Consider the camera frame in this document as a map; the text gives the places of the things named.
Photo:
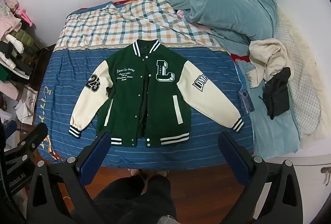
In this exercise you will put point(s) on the red cloth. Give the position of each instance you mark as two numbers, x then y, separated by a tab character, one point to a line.
240	58

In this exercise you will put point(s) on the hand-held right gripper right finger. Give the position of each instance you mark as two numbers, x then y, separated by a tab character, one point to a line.
232	154

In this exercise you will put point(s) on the person's legs in black pants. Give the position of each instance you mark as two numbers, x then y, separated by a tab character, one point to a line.
134	200

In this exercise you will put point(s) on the dark wooden bed frame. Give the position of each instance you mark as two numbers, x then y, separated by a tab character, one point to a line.
42	58

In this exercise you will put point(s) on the pile of folded clothes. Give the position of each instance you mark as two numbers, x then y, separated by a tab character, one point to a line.
13	40

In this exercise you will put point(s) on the teal quilt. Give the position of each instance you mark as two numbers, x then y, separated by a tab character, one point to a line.
227	6

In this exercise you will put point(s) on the pink hanger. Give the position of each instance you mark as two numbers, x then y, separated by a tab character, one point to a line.
25	17

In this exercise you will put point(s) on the black garment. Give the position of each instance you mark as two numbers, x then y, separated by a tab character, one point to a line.
276	94

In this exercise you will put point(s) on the green and cream varsity jacket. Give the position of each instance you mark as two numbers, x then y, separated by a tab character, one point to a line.
160	99

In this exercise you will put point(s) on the cream fleece blanket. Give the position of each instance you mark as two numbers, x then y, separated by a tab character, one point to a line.
269	58

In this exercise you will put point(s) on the pink cloth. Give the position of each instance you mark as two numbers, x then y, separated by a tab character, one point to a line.
183	15

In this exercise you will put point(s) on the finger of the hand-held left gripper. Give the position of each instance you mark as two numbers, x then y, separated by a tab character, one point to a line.
35	140

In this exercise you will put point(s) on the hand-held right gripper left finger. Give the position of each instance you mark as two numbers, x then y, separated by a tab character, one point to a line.
95	152

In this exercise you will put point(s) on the plaid checked sheet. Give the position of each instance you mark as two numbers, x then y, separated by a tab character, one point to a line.
116	24

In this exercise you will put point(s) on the white fluffy blanket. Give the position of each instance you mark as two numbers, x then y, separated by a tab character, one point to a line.
310	58

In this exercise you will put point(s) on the white printed bag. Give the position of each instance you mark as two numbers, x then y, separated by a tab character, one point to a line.
27	102

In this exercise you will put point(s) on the white cabinet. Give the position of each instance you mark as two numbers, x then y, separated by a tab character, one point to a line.
310	169

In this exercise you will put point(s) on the white quilted mattress pad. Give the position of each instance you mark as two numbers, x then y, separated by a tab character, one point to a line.
305	99

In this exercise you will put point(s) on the blue striped bedsheet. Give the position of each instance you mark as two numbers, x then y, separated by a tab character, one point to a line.
206	136

